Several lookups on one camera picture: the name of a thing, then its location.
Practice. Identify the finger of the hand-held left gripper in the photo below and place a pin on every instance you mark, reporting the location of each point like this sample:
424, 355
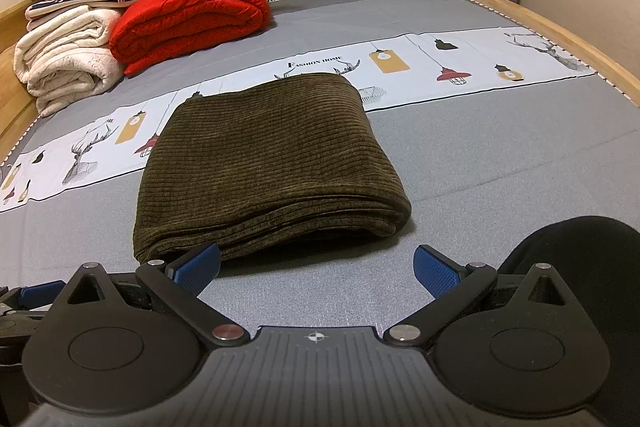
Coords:
37, 294

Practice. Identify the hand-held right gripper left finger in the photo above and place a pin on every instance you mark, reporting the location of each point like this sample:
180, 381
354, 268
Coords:
197, 269

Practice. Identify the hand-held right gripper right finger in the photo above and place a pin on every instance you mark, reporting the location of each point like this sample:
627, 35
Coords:
437, 274

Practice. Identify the dark cloth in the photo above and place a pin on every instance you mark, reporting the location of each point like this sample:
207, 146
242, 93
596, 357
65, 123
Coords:
580, 252

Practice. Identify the cream folded fleece blanket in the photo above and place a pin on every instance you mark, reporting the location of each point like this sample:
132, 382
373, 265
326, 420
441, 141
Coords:
65, 57

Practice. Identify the red folded quilt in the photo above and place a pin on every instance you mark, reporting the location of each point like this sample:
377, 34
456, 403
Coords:
190, 17

